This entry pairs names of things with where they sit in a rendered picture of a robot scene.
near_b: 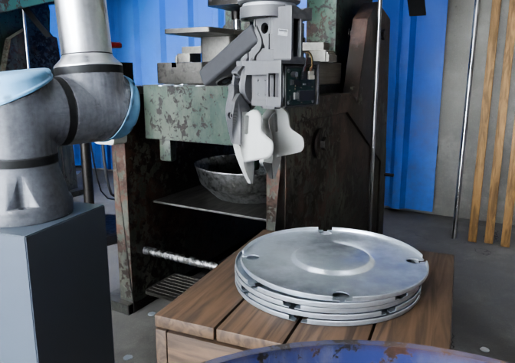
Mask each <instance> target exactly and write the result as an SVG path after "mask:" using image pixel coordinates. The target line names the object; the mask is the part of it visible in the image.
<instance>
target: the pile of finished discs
mask: <svg viewBox="0 0 515 363"><path fill-rule="evenodd" d="M243 249H244V248H243ZM243 249H242V250H243ZM242 250H241V251H240V252H239V253H238V255H237V256H236V259H235V285H236V287H237V289H238V292H239V293H240V294H241V295H242V296H243V298H244V299H246V300H247V301H248V302H249V303H250V304H251V305H253V306H255V307H257V308H259V309H260V310H262V311H265V312H267V313H269V314H271V315H274V316H277V317H280V318H283V319H288V320H291V321H296V320H297V318H295V317H294V315H296V316H303V317H308V319H302V320H301V322H302V323H306V324H312V325H327V326H355V325H369V324H374V323H378V322H384V321H387V320H390V319H394V318H396V317H398V316H401V315H403V314H404V313H406V312H407V311H409V310H410V309H412V308H413V307H414V306H415V305H416V303H417V302H418V301H419V299H420V295H421V291H422V285H420V286H419V287H417V288H416V289H414V290H412V291H410V292H408V293H405V294H402V295H400V296H395V297H392V298H388V299H380V300H373V301H365V302H345V298H349V295H347V294H345V293H334V294H333V296H334V297H335V298H339V302H334V301H324V300H317V299H308V298H303V297H299V296H293V295H290V294H286V293H282V292H280V291H277V290H275V289H271V288H270V287H267V286H265V285H263V284H261V283H259V282H258V281H256V280H254V279H253V278H252V277H250V276H249V275H248V274H247V273H246V272H245V270H244V268H243V266H242V265H241V257H242ZM243 258H247V259H249V260H256V259H258V258H259V257H256V256H248V257H243Z"/></svg>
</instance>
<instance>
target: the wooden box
mask: <svg viewBox="0 0 515 363"><path fill-rule="evenodd" d="M273 232H275V231H268V230H262V231H261V232H260V233H259V234H257V235H256V236H255V237H253V238H252V239H251V240H249V241H248V242H247V243H246V244H245V245H244V246H242V247H241V248H239V249H238V250H237V251H235V252H234V253H233V254H232V255H231V256H230V257H228V258H227V259H226V260H224V261H223V262H222V263H220V264H219V265H218V266H217V267H216V268H214V269H213V270H212V271H210V272H209V273H208V274H206V275H205V276H204V277H202V278H201V279H200V280H199V281H198V282H197V283H195V284H194V285H192V286H191V287H190V288H188V289H187V290H186V291H185V292H184V293H182V294H181V295H180V296H178V297H177V298H176V299H174V300H173V301H172V302H171V303H170V304H168V305H167V306H166V307H165V308H163V309H162V310H161V311H159V312H158V313H156V314H155V324H156V326H157V328H156V357H157V363H201V362H204V361H208V360H211V359H213V358H217V357H221V356H224V355H230V354H233V353H236V352H242V351H246V350H250V349H254V348H262V347H266V346H271V345H281V344H287V343H294V342H311V341H322V340H373V341H387V342H403V343H412V344H417V345H427V346H433V347H439V348H447V349H451V324H452V306H453V288H454V255H452V254H446V253H435V252H429V251H423V250H419V252H420V253H421V254H422V258H423V259H424V260H423V261H419V263H420V262H426V261H428V265H429V271H428V276H427V278H426V280H425V281H424V282H423V284H422V291H421V295H420V299H419V301H418V302H417V303H416V305H415V306H414V307H413V308H412V309H410V310H409V311H407V312H406V313H404V314H403V315H401V316H398V317H396V318H394V319H390V320H387V321H384V322H378V323H374V324H369V325H355V326H327V325H312V324H306V323H302V322H301V320H302V319H308V317H303V316H296V315H294V317H295V318H297V320H296V321H291V320H288V319H283V318H280V317H277V316H274V315H271V314H269V313H267V312H265V311H262V310H260V309H259V308H257V307H255V306H253V305H251V304H250V303H249V302H248V301H247V300H246V299H244V298H243V296H242V295H241V294H240V293H239V292H238V289H237V287H236V285H235V259H236V256H237V255H238V253H239V252H240V251H241V250H242V249H243V248H244V247H245V246H246V245H247V244H249V243H250V242H251V241H253V240H254V239H256V238H258V237H261V236H263V235H265V234H269V233H273Z"/></svg>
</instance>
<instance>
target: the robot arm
mask: <svg viewBox="0 0 515 363"><path fill-rule="evenodd" d="M54 4H55V11H56V17H57V29H58V35H59V41H60V48H61V59H60V60H59V61H58V62H57V63H56V64H55V65H54V77H53V74H52V72H51V70H50V69H49V68H32V69H24V70H10V71H2V72H0V228H3V227H24V226H31V225H36V224H43V223H47V222H50V221H55V220H57V219H60V218H63V217H66V216H68V215H69V214H70V213H72V212H73V211H74V199H73V196H72V194H71V193H70V192H69V191H68V188H67V184H66V181H65V179H64V176H63V174H62V171H61V168H60V166H59V160H58V149H57V147H58V146H68V145H75V144H82V143H89V142H108V141H110V140H111V139H119V138H123V137H124V136H126V135H128V134H129V133H130V132H131V131H132V129H133V127H134V126H135V125H136V122H137V120H138V117H139V111H140V97H139V91H138V88H137V87H136V86H135V83H134V81H133V80H132V79H130V78H129V77H127V76H125V75H123V65H122V64H121V63H120V62H119V61H118V60H117V59H116V58H115V57H114V56H113V52H112V45H111V38H110V25H109V18H108V11H107V0H54ZM238 4H239V5H240V6H243V7H240V20H242V21H251V22H254V24H253V25H249V26H248V27H247V28H246V29H245V30H244V31H243V32H241V33H240V34H239V35H238V36H237V37H236V38H235V39H234V40H233V41H232V42H231V43H230V44H229V45H227V46H226V47H225V48H224V49H223V50H222V51H221V52H219V53H218V54H217V55H216V56H215V57H214V58H213V59H211V60H210V61H209V62H208V63H207V64H206V65H205V66H204V67H203V68H202V69H201V70H200V71H199V73H200V76H201V79H202V82H203V84H204V85H205V86H227V85H228V98H227V102H226V109H225V114H226V121H227V125H228V131H229V136H230V140H231V143H232V144H233V146H234V150H235V155H236V157H237V160H238V163H239V165H240V167H241V170H242V172H243V174H244V176H245V178H246V180H247V182H248V183H251V184H254V170H255V167H254V162H253V161H257V160H261V159H263V160H264V161H263V165H264V168H265V170H266V172H267V174H268V177H269V179H274V178H275V176H276V174H277V170H278V168H279V165H280V160H281V156H283V155H290V154H294V153H298V152H301V151H302V150H303V148H304V140H303V137H302V136H301V135H300V134H298V133H297V132H295V131H293V130H292V129H291V127H290V116H289V113H288V111H287V109H288V108H294V107H305V106H314V105H315V104H320V61H313V56H312V54H311V53H310V52H307V51H303V21H312V8H299V7H297V5H299V4H300V0H238ZM303 53H305V57H302V55H303ZM306 53H308V54H309V55H310V57H307V54H306ZM230 83H231V84H230ZM315 89H316V95H315ZM256 106H260V107H261V108H262V109H267V110H266V111H265V112H264V114H263V115H261V113H260V111H258V110H253V108H255V107H256ZM250 110H251V111H250Z"/></svg>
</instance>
